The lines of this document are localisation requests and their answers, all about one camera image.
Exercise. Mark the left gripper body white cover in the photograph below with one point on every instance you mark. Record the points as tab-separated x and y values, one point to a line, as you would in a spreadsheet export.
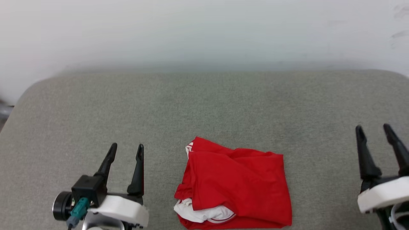
123	207

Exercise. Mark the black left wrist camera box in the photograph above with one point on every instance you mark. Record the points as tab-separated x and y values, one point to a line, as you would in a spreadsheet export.
89	188

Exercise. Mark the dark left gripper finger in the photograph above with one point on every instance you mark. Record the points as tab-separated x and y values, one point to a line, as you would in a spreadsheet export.
107	164
138	172

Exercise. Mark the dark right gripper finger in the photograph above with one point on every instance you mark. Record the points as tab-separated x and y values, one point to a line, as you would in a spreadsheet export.
366	156
397	148

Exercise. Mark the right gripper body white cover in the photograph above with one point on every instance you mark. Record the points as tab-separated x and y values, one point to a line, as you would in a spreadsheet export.
383	193

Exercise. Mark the red white basketball jersey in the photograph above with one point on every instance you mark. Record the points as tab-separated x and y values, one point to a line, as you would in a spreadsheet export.
236	185

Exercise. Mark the grey fabric sofa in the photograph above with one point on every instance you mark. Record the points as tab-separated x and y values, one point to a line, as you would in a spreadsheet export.
223	105

